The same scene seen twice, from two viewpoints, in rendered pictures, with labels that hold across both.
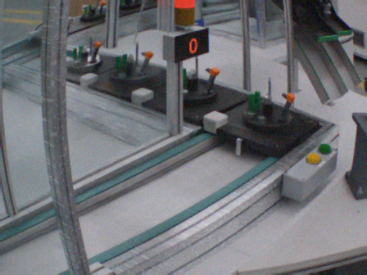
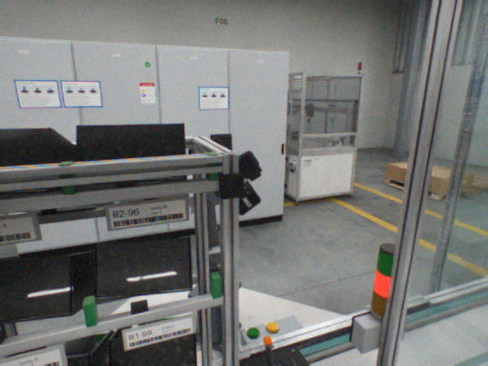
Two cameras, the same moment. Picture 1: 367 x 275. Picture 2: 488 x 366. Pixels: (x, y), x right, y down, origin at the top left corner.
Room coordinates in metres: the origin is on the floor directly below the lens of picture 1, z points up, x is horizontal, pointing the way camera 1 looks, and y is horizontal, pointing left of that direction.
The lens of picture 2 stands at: (2.09, -0.01, 1.72)
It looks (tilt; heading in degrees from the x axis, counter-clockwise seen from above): 16 degrees down; 209
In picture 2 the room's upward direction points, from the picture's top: straight up
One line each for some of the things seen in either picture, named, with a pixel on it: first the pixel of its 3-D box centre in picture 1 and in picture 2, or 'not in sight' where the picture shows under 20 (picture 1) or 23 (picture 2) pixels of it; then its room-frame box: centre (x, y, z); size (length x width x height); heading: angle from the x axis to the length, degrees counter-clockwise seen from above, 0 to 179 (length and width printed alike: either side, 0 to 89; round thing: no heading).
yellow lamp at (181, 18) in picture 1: (184, 15); (383, 301); (1.44, 0.00, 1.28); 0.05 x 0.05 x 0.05
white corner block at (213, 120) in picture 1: (215, 123); not in sight; (1.50, -0.08, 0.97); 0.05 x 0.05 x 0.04; 49
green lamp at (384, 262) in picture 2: not in sight; (389, 260); (1.44, 0.00, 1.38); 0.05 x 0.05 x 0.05
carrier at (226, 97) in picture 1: (192, 82); not in sight; (1.67, -0.02, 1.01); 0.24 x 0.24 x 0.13; 49
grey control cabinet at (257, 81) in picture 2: not in sight; (251, 141); (-1.53, -1.85, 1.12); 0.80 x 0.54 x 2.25; 140
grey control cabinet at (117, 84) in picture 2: not in sight; (119, 149); (-0.26, -2.93, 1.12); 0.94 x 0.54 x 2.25; 140
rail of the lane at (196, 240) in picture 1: (251, 201); (328, 337); (1.20, -0.15, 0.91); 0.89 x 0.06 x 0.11; 139
